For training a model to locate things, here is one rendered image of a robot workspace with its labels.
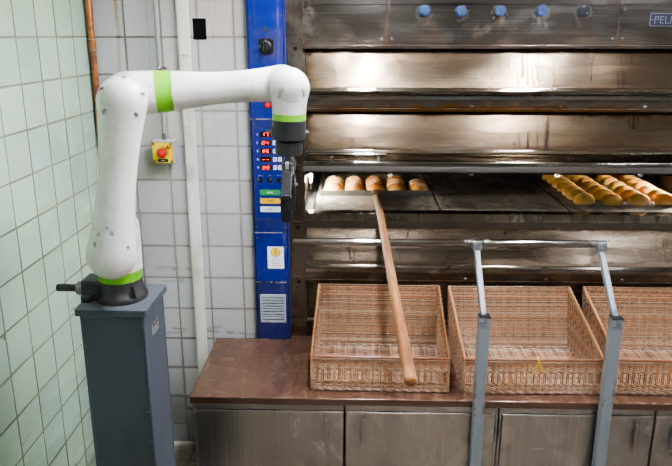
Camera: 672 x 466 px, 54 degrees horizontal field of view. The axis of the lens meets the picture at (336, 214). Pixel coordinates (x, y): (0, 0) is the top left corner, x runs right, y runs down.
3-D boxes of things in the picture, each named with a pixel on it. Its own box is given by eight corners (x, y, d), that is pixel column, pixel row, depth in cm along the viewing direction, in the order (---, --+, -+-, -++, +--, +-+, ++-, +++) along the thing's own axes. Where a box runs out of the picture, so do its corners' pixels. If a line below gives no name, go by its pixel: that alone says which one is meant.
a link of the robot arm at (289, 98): (271, 68, 170) (313, 68, 172) (265, 65, 181) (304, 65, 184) (271, 122, 174) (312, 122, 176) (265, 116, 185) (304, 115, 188)
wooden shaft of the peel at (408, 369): (417, 388, 151) (417, 376, 150) (404, 388, 151) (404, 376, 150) (380, 199, 316) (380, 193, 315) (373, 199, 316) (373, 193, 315)
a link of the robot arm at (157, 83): (104, 120, 175) (97, 74, 171) (109, 115, 187) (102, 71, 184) (174, 115, 179) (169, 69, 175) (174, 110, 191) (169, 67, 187)
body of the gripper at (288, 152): (276, 137, 186) (276, 169, 188) (273, 142, 177) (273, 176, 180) (303, 138, 186) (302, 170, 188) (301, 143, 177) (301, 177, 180)
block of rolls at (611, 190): (540, 178, 363) (540, 168, 361) (627, 179, 361) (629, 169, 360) (575, 206, 304) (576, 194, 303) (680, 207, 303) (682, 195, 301)
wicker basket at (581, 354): (443, 339, 306) (445, 284, 298) (565, 340, 305) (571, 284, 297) (460, 395, 259) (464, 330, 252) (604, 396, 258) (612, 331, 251)
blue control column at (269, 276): (295, 295, 509) (290, 3, 452) (316, 295, 508) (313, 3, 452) (260, 446, 323) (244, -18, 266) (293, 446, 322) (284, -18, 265)
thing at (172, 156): (156, 161, 290) (154, 138, 287) (179, 161, 289) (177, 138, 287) (151, 164, 282) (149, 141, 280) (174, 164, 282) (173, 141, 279)
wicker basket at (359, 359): (317, 337, 308) (316, 281, 301) (438, 339, 306) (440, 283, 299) (308, 391, 262) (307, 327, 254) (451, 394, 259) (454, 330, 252)
